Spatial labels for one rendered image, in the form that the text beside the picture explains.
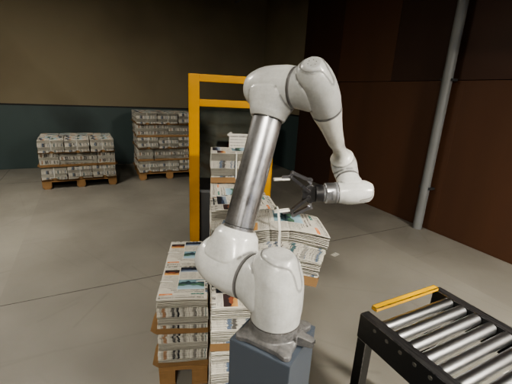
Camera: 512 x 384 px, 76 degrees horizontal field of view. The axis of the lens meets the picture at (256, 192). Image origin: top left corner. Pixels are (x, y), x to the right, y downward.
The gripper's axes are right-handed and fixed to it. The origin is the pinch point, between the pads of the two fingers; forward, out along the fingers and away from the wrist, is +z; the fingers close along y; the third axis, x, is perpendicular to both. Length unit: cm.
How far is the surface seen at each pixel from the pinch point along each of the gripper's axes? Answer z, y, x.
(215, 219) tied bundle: 33, 26, 42
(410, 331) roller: -54, 55, -20
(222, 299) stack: 25, 46, -8
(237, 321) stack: 19, 54, -13
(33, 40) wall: 428, -165, 552
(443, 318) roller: -73, 57, -10
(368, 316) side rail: -39, 54, -12
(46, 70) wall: 420, -111, 559
